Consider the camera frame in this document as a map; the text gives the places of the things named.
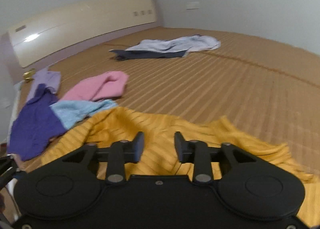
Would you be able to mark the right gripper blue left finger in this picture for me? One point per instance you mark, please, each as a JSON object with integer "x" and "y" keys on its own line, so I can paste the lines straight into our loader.
{"x": 138, "y": 146}

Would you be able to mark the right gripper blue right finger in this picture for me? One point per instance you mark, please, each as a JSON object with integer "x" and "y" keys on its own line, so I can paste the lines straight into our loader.
{"x": 181, "y": 147}

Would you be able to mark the yellow striped shirt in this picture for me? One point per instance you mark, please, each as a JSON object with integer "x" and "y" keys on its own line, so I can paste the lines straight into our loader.
{"x": 165, "y": 135}

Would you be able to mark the purple garment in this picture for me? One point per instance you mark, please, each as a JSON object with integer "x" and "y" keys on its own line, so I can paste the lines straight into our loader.
{"x": 35, "y": 125}

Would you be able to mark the pink sweater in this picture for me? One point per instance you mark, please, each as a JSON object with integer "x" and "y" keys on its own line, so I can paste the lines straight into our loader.
{"x": 110, "y": 84}

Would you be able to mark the light blue knit garment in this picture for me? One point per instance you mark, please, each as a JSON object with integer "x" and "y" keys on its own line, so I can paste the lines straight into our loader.
{"x": 71, "y": 112}

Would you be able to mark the white grey navy garment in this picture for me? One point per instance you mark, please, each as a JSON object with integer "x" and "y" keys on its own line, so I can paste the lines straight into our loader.
{"x": 175, "y": 48}

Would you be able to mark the gold foil packet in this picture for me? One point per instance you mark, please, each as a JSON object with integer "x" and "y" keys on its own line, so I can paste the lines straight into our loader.
{"x": 29, "y": 75}

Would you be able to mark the lilac garment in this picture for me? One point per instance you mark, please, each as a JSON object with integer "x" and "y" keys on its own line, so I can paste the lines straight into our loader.
{"x": 51, "y": 80}

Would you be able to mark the bamboo bed mat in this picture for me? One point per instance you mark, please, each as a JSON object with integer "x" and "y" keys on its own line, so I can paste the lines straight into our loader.
{"x": 256, "y": 93}

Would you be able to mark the cream bed headboard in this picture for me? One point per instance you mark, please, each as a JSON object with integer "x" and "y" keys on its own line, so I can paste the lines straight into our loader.
{"x": 49, "y": 37}

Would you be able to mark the white bed frame edge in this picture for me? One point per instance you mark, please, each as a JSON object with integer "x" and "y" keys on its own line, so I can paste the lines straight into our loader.
{"x": 14, "y": 112}

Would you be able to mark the double wall switch plate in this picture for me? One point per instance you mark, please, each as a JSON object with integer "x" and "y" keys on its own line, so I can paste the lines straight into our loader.
{"x": 194, "y": 5}

